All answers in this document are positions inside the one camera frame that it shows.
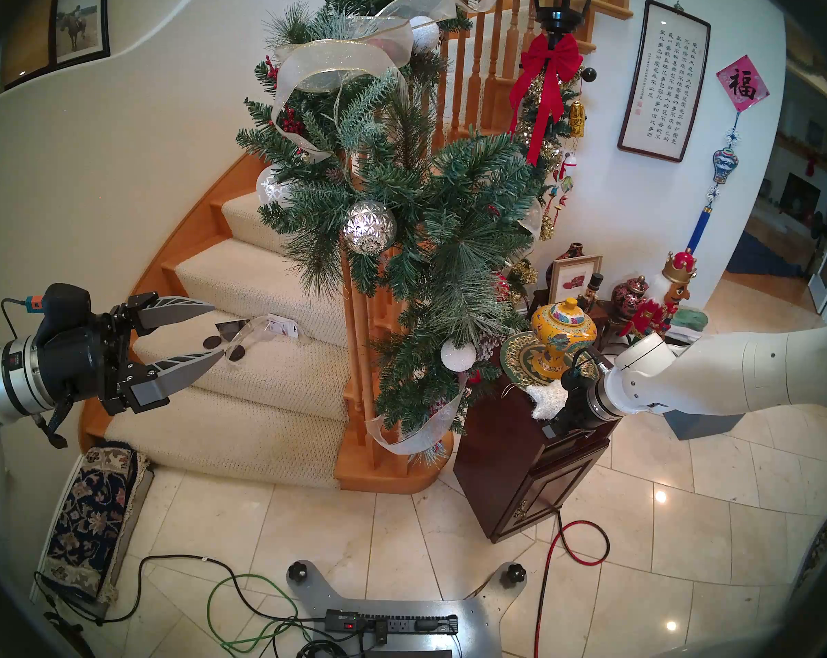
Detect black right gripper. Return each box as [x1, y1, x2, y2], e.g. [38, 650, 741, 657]
[542, 382, 610, 439]

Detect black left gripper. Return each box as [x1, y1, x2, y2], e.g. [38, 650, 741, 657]
[35, 293, 226, 417]

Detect white glitter star ornament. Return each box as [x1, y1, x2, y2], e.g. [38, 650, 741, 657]
[527, 379, 571, 421]

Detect white glitter ball ornament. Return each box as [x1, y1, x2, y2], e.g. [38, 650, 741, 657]
[441, 339, 477, 372]

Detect clear silver ball ornament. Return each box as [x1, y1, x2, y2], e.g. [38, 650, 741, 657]
[256, 164, 294, 206]

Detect silver faceted ball ornament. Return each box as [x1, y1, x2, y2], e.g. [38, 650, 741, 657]
[343, 201, 397, 256]

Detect large white ball ornament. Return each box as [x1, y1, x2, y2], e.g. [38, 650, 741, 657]
[408, 16, 442, 53]

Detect green gold round plate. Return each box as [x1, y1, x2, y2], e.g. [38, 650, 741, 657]
[499, 330, 601, 390]

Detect yellow porcelain lidded jar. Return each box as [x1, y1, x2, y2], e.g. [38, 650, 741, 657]
[530, 297, 598, 382]

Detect dark wood cabinet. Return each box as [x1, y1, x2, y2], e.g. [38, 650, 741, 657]
[453, 345, 649, 544]

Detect small dark wooden stool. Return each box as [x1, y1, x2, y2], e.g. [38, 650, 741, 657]
[592, 307, 671, 363]

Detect clear safety glasses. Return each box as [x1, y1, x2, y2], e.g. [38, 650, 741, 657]
[203, 314, 301, 363]

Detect carpeted wooden staircase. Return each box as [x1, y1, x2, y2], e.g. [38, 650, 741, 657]
[77, 0, 668, 494]

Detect small black-hat nutcracker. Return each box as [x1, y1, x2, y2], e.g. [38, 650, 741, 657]
[578, 273, 605, 315]

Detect tall red crowned nutcracker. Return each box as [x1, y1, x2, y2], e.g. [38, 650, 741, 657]
[623, 249, 699, 342]

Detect dark red cloisonne jar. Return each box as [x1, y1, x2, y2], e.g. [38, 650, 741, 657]
[611, 275, 649, 318]

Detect blue grey square bin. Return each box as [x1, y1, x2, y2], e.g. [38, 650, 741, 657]
[664, 410, 745, 441]

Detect dark red vase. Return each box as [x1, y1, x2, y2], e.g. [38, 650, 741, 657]
[546, 242, 586, 287]

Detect folded patterned rug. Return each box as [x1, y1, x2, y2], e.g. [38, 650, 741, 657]
[33, 441, 155, 606]

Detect green pine garland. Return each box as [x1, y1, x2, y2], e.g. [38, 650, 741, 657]
[235, 0, 551, 459]

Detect gold tinsel lamp garland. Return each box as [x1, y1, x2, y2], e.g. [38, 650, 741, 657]
[513, 67, 589, 301]

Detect black power strip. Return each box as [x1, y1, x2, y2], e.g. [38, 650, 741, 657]
[324, 609, 459, 637]

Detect framed horse photo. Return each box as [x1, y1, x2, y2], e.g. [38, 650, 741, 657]
[49, 0, 110, 66]

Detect sheer white gold-edged ribbon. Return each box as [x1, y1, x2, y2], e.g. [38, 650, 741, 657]
[256, 0, 544, 455]

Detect framed calligraphy scroll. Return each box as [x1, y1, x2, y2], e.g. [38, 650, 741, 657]
[617, 0, 712, 164]

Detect red velvet bow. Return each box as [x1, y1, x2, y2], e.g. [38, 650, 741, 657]
[508, 33, 584, 167]

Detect red fu charm blue tassel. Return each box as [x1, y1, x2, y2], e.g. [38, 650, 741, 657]
[684, 55, 771, 253]

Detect black lantern lamp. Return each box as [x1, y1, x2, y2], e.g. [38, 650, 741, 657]
[529, 0, 603, 37]

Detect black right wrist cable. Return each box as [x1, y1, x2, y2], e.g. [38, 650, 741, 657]
[568, 347, 613, 390]

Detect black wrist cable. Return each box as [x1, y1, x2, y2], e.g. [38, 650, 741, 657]
[1, 295, 68, 450]
[568, 347, 613, 390]

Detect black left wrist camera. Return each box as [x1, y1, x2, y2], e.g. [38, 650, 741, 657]
[35, 283, 92, 342]

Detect small white picture frame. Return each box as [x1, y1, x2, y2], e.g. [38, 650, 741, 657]
[548, 254, 603, 306]

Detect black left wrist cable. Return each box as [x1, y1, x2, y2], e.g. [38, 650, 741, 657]
[1, 295, 68, 450]

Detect red black cable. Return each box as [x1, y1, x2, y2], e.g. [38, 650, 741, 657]
[534, 509, 611, 658]

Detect black floor cable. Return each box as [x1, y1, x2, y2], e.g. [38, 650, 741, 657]
[33, 554, 332, 626]

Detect colourful paper crane string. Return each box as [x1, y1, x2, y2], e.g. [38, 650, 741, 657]
[549, 153, 579, 215]

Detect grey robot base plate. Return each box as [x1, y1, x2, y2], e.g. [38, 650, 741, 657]
[287, 559, 527, 658]

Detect green cable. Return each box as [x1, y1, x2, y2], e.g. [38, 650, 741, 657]
[206, 573, 301, 654]

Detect dark wooden picture frame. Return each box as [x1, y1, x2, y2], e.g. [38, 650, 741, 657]
[1, 0, 56, 88]

